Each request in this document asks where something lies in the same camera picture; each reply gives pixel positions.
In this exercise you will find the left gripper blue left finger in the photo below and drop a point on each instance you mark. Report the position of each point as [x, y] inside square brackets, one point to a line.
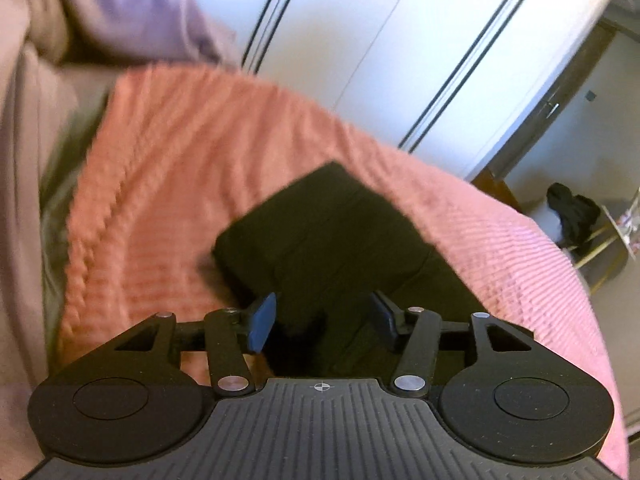
[232, 334]

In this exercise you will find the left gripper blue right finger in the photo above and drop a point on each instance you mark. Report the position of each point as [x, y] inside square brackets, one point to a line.
[413, 335]

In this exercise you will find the black denim pants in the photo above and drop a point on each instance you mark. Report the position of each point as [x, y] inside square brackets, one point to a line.
[323, 245]

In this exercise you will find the dark grey door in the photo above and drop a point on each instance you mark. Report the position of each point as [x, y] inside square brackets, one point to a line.
[491, 179]

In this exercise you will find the pink ribbed bed blanket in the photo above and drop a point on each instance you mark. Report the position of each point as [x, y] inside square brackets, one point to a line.
[183, 151]

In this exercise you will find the white round side table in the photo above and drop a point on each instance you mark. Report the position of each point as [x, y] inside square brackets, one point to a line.
[613, 243]

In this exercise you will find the black clothes pile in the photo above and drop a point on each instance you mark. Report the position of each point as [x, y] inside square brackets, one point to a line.
[577, 215]

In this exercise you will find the white wardrobe with black stripes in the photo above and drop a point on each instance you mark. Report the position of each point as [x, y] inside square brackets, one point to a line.
[448, 81]

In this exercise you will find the purple grey pillow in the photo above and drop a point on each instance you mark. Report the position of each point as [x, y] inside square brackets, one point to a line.
[37, 38]

